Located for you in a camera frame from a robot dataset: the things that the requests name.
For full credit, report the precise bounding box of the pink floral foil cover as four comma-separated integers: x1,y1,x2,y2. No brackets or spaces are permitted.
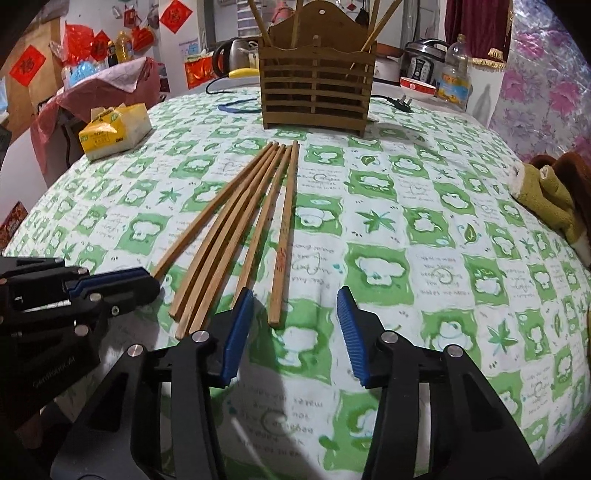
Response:
489,0,591,162

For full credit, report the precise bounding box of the row of wooden chopsticks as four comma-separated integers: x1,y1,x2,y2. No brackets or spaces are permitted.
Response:
168,142,293,341

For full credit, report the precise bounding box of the yellow tissue pack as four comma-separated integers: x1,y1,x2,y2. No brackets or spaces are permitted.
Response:
78,102,153,162

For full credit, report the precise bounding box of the blue packet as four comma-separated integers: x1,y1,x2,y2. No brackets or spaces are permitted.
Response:
67,60,107,86

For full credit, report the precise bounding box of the red diamond paper decoration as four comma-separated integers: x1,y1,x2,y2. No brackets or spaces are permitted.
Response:
9,45,47,88
159,0,194,34

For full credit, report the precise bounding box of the black power cable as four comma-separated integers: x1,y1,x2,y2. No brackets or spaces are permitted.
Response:
204,75,415,113

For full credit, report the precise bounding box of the red printed box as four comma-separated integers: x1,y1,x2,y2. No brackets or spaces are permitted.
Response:
0,200,29,239

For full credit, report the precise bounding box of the black silver pressure cooker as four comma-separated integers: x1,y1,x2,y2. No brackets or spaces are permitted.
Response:
404,39,451,86

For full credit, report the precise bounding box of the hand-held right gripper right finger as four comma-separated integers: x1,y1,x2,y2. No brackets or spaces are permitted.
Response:
336,286,542,480

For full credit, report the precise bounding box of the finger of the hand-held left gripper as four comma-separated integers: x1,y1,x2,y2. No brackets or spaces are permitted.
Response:
92,276,160,317
67,268,148,298

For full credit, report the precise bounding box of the clear plastic bottle yellow label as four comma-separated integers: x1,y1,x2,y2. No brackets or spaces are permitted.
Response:
436,33,473,103

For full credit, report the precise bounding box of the blue cord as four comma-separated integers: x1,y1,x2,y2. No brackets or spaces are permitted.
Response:
218,98,262,114

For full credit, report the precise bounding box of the red white bowl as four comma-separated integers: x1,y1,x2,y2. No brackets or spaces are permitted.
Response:
399,77,437,99

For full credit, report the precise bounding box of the white pot with brown lid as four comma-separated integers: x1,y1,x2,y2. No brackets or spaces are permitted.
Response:
375,45,402,85

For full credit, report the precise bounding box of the wooden slatted chopstick holder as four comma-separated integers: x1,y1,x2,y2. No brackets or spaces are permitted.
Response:
257,0,378,138

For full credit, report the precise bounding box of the dark red curtain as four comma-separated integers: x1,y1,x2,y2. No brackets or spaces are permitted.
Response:
445,0,513,70

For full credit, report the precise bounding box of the white refrigerator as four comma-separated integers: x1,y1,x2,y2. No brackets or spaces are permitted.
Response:
154,0,206,93

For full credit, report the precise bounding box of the stainless steel kettle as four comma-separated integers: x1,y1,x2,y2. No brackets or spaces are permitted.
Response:
212,38,253,70

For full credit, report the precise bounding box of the red plastic bag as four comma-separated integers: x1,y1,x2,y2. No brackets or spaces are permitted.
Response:
62,23,112,64

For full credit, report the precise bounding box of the brown yellow plush cloth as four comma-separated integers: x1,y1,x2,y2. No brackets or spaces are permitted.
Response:
510,152,591,269

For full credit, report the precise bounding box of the yellow cooking oil bottle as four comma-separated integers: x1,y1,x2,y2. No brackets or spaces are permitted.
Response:
115,30,135,66

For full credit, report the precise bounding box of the red gift box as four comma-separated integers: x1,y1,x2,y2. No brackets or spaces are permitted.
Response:
184,53,218,91

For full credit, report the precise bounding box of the white side cabinet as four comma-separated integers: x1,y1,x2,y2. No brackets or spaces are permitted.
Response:
466,58,507,123

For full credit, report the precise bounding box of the plastic drawer tower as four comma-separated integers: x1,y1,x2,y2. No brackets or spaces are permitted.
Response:
235,0,253,38

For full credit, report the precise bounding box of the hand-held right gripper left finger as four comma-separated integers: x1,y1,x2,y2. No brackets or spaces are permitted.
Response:
50,288,256,480

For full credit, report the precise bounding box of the red marked bamboo chopstick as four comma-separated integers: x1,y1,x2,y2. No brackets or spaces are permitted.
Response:
268,141,300,328

